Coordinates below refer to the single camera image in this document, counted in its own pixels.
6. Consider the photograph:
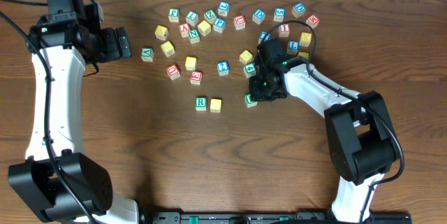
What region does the green V letter block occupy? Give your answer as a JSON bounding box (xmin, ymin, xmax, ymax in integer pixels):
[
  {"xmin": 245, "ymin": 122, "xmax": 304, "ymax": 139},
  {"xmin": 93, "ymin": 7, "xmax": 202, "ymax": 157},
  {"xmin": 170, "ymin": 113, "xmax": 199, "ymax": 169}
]
[{"xmin": 140, "ymin": 47, "xmax": 154, "ymax": 61}]

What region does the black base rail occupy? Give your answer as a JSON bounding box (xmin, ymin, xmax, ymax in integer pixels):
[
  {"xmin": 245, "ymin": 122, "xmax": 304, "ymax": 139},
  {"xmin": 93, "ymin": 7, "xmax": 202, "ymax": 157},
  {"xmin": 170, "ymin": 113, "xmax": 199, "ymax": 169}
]
[{"xmin": 139, "ymin": 204, "xmax": 413, "ymax": 224}]

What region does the red M letter block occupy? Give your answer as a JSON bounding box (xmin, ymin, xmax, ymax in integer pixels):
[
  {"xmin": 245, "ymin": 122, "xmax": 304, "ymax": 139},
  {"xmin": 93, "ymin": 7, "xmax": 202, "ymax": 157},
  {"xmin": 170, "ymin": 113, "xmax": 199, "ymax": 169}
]
[{"xmin": 306, "ymin": 14, "xmax": 321, "ymax": 29}]

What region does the red u block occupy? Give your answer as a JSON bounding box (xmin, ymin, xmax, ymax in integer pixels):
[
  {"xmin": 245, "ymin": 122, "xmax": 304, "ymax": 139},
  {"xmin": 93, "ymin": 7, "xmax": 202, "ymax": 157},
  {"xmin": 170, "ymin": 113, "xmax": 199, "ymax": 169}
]
[
  {"xmin": 233, "ymin": 15, "xmax": 247, "ymax": 30},
  {"xmin": 166, "ymin": 64, "xmax": 181, "ymax": 80}
]

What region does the blue 2 number block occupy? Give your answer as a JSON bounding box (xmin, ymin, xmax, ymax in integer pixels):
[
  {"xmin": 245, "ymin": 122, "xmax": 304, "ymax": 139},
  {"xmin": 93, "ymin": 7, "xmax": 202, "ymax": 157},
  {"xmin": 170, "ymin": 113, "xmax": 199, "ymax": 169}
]
[{"xmin": 217, "ymin": 61, "xmax": 229, "ymax": 76}]

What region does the green B letter block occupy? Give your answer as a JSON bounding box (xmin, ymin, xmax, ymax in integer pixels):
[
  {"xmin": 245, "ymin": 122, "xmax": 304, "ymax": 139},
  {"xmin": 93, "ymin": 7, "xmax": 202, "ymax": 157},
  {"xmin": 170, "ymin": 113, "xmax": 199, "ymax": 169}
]
[{"xmin": 244, "ymin": 94, "xmax": 258, "ymax": 107}]

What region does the blue D letter block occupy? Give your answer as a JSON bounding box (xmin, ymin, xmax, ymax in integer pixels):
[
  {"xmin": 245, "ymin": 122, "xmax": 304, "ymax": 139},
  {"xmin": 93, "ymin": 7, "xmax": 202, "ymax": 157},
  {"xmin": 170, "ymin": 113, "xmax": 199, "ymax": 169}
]
[{"xmin": 252, "ymin": 8, "xmax": 266, "ymax": 24}]

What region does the red A letter block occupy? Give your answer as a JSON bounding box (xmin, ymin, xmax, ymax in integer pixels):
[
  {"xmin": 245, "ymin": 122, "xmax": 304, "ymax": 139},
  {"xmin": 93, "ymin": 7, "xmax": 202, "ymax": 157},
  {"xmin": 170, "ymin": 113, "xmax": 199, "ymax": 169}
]
[{"xmin": 179, "ymin": 22, "xmax": 191, "ymax": 38}]

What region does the red U block upper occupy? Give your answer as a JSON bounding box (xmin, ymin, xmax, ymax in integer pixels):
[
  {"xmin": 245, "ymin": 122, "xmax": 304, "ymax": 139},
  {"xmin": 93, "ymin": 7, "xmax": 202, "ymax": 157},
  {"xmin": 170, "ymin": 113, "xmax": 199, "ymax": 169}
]
[{"xmin": 233, "ymin": 15, "xmax": 247, "ymax": 30}]

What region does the red E letter block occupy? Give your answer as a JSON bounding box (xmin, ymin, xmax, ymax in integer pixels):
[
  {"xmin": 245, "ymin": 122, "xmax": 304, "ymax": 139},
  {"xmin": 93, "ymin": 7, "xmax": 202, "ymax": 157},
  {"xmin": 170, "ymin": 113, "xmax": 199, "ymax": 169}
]
[{"xmin": 190, "ymin": 70, "xmax": 203, "ymax": 85}]

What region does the blue 5 number block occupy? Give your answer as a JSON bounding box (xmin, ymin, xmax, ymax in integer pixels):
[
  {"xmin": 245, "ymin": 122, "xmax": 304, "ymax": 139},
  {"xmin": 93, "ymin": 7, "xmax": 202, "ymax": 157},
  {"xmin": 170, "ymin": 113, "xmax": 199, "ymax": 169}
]
[{"xmin": 273, "ymin": 7, "xmax": 286, "ymax": 22}]

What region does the green Z letter block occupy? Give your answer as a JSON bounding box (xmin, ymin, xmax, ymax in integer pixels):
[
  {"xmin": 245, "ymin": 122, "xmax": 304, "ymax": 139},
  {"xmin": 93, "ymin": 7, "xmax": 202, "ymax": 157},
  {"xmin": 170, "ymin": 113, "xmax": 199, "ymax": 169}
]
[{"xmin": 204, "ymin": 9, "xmax": 217, "ymax": 24}]

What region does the green 4 number block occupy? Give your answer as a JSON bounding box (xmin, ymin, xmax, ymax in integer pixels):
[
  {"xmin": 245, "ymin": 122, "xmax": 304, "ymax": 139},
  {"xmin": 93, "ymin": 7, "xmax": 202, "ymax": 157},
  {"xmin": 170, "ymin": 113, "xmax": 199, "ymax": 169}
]
[{"xmin": 243, "ymin": 62, "xmax": 257, "ymax": 78}]

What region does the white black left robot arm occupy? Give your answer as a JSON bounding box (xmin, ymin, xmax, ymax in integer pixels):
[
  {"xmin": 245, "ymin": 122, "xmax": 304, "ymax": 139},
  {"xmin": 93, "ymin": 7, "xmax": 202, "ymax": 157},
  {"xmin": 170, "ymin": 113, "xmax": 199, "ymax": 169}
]
[{"xmin": 8, "ymin": 6, "xmax": 145, "ymax": 223}]

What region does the blue L letter block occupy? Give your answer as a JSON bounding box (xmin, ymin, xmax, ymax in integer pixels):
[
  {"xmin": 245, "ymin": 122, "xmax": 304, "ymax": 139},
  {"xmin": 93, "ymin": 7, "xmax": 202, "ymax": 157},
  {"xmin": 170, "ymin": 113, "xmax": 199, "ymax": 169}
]
[{"xmin": 286, "ymin": 40, "xmax": 300, "ymax": 56}]

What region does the red I letter block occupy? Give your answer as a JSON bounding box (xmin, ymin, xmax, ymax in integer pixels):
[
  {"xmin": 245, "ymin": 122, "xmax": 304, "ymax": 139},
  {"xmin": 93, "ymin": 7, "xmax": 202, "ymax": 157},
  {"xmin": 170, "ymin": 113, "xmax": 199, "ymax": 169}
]
[{"xmin": 278, "ymin": 23, "xmax": 291, "ymax": 38}]

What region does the red U block lower left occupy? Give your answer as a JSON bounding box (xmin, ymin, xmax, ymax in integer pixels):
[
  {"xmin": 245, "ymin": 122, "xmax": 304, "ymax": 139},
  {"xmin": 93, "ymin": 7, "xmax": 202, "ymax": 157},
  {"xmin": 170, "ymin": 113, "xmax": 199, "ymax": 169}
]
[{"xmin": 166, "ymin": 64, "xmax": 181, "ymax": 80}]

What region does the yellow O letter block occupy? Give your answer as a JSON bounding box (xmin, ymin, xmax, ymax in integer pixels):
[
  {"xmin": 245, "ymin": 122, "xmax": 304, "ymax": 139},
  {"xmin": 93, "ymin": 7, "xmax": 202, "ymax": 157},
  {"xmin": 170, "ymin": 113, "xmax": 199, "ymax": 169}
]
[{"xmin": 210, "ymin": 98, "xmax": 222, "ymax": 113}]

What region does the green N letter block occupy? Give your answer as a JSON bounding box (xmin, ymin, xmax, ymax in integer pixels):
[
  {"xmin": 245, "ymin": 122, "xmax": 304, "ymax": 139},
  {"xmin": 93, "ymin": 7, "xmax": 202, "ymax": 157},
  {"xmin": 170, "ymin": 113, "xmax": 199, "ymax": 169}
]
[{"xmin": 188, "ymin": 29, "xmax": 200, "ymax": 44}]

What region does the green L letter block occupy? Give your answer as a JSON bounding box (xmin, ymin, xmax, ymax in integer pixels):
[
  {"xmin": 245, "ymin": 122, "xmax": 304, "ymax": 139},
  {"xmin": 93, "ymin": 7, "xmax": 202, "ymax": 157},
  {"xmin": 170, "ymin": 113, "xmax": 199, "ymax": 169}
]
[{"xmin": 186, "ymin": 10, "xmax": 199, "ymax": 27}]

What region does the yellow C letter block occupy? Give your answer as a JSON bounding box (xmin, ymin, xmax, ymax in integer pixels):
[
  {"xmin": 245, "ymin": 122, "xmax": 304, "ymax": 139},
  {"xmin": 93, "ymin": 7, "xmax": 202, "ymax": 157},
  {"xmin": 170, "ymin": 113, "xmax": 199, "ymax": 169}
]
[{"xmin": 185, "ymin": 57, "xmax": 197, "ymax": 71}]

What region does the yellow S letter block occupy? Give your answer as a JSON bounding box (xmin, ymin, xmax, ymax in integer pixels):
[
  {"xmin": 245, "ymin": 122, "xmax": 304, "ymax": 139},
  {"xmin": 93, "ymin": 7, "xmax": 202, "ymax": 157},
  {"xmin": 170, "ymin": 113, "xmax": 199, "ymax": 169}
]
[{"xmin": 161, "ymin": 41, "xmax": 175, "ymax": 57}]

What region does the blue P letter block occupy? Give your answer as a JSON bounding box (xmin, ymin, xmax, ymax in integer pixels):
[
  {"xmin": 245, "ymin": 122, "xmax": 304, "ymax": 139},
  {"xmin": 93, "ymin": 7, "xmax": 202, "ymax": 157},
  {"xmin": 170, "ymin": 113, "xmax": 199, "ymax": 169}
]
[{"xmin": 213, "ymin": 17, "xmax": 226, "ymax": 33}]

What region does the blue T letter block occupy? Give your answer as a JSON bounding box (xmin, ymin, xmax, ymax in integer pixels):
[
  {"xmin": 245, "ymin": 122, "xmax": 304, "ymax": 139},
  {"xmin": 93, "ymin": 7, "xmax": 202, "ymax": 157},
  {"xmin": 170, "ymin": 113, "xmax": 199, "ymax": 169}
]
[{"xmin": 258, "ymin": 31, "xmax": 271, "ymax": 44}]

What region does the green R letter block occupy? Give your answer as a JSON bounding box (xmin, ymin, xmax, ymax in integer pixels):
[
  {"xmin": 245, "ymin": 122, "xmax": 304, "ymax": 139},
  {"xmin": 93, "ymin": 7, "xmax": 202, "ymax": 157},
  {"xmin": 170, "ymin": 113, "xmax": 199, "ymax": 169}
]
[{"xmin": 195, "ymin": 97, "xmax": 207, "ymax": 111}]

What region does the blue top letter block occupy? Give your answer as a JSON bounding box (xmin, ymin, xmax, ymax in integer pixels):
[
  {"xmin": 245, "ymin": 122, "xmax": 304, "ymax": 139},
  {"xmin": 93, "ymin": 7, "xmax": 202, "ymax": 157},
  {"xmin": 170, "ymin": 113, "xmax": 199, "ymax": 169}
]
[{"xmin": 218, "ymin": 1, "xmax": 230, "ymax": 17}]

